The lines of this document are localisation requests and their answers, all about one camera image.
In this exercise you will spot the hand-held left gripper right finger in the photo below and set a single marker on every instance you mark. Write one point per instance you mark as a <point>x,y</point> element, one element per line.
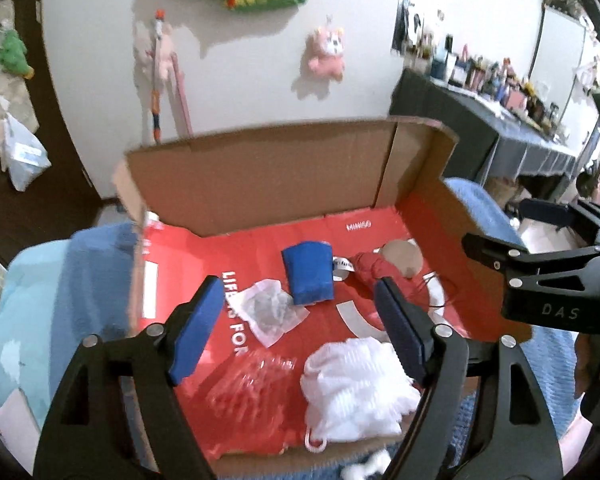
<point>400,330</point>

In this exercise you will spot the pink wall hanging toy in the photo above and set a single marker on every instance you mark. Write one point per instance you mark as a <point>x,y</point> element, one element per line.
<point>170,52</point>

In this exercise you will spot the orange tipped stick toy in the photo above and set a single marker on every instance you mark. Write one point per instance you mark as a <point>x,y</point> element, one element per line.
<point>157,85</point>

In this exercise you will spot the pink plush toy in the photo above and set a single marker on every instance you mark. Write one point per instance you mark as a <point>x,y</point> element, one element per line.
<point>325,52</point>

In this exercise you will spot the beige round powder puff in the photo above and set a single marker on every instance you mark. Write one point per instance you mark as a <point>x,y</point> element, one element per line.
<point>402,257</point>

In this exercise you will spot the brown cardboard box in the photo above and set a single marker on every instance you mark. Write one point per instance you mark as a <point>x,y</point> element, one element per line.
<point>280,180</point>

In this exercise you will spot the green plush toy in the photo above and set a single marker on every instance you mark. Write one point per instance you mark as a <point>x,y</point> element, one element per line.
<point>15,55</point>

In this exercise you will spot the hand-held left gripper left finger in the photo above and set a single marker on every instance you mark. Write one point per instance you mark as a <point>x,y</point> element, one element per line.
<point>195,330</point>

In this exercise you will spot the dark cloth covered table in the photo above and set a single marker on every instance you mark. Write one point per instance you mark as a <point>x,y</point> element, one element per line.
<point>480,125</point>

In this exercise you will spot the beige hanging organizer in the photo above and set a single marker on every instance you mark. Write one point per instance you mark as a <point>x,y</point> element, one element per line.
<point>0,95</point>

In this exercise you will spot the clear plastic bag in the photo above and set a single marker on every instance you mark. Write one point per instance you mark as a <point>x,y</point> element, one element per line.
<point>250,380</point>
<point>27,155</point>

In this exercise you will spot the white mesh bath pouf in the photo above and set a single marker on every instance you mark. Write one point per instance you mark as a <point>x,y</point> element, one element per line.
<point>350,390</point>

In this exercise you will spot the dark soft cloth with tag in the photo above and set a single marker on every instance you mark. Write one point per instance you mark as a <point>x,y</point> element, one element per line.
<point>307,272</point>

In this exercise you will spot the wall mirror sheet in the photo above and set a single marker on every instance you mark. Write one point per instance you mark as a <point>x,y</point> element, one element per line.
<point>405,25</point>

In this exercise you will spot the dark brown door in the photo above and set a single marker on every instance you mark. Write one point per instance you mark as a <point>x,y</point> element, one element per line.
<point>55,125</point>

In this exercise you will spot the cream crochet scrunchie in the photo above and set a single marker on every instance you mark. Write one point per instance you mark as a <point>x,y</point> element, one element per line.
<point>365,467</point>

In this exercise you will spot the person's right hand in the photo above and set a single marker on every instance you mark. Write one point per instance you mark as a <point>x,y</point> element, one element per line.
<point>587,360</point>

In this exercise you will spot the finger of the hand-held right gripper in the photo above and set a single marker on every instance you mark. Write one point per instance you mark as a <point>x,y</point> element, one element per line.
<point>495,252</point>
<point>550,212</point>

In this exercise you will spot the light blue bedsheet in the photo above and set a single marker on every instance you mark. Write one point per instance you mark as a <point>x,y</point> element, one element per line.
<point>25,320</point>

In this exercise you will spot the standing framed mirror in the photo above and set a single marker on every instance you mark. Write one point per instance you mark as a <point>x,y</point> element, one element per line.
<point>565,45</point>

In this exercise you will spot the white mesh packet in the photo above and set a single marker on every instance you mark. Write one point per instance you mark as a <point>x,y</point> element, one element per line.
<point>272,312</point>

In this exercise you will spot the row of cosmetic bottles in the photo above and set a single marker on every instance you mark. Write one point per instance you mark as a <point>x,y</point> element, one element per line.
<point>500,80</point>

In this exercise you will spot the blue knitted blanket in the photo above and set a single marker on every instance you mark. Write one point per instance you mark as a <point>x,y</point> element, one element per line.
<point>105,270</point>

